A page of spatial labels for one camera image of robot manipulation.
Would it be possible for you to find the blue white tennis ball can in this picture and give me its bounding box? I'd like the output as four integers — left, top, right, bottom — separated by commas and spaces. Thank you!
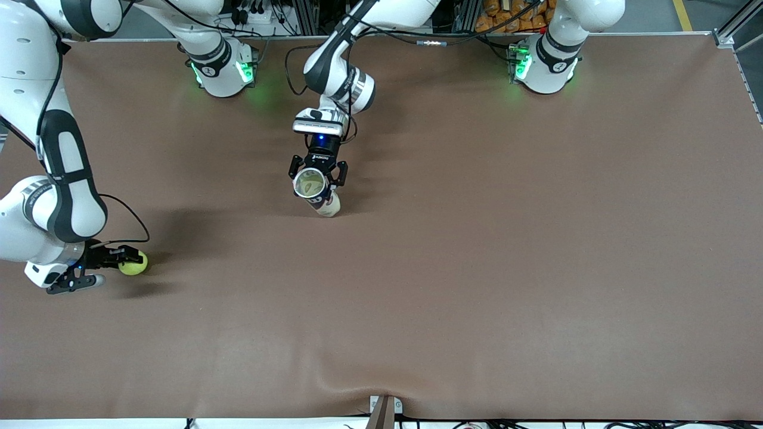
293, 167, 342, 218

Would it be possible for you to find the pile of orange objects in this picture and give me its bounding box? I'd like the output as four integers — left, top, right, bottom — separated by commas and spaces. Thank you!
474, 0, 555, 34

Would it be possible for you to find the brown table cover sheet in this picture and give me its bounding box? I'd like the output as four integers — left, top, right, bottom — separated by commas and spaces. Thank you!
0, 33, 763, 421

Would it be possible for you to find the grey bracket with brown bar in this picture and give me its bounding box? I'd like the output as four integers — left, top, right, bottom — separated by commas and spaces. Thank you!
368, 394, 404, 429

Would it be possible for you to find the white power strip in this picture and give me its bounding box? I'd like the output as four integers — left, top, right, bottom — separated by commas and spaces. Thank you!
229, 0, 287, 27

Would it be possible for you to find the aluminium frame profile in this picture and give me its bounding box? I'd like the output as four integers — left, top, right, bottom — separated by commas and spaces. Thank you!
712, 9, 763, 126

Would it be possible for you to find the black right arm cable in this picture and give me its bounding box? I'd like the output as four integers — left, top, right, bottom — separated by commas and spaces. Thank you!
36, 36, 151, 246

